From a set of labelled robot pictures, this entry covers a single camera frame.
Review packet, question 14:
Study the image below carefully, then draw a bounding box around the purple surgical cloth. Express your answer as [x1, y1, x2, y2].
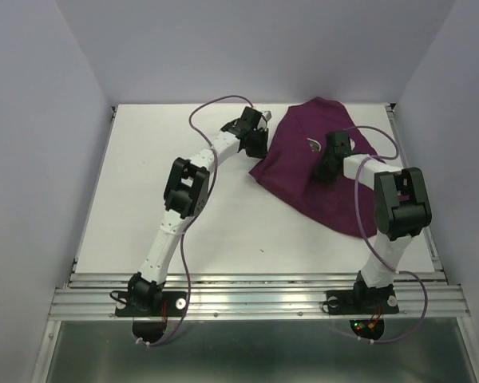
[249, 97, 361, 238]

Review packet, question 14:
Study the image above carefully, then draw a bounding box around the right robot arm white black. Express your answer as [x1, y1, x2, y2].
[316, 130, 432, 315]

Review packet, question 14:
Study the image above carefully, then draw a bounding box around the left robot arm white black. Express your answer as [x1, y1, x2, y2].
[125, 105, 271, 314]

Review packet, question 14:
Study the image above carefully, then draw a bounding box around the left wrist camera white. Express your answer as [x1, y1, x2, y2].
[262, 111, 272, 122]

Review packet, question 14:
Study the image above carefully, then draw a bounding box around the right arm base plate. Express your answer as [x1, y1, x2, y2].
[321, 289, 399, 316]

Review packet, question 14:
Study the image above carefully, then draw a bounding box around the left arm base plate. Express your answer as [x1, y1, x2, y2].
[109, 290, 187, 318]

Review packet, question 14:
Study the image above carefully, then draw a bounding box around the aluminium front rail frame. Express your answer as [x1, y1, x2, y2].
[48, 271, 470, 321]

